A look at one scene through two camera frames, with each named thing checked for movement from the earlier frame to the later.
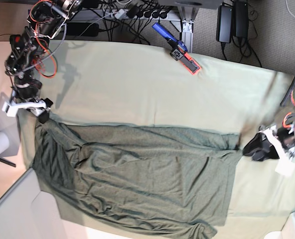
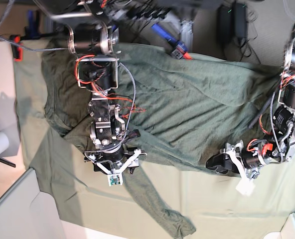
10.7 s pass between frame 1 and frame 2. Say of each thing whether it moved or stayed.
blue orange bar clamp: stayed
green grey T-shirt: moved
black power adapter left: stayed
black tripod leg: stayed
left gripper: moved
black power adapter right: stayed
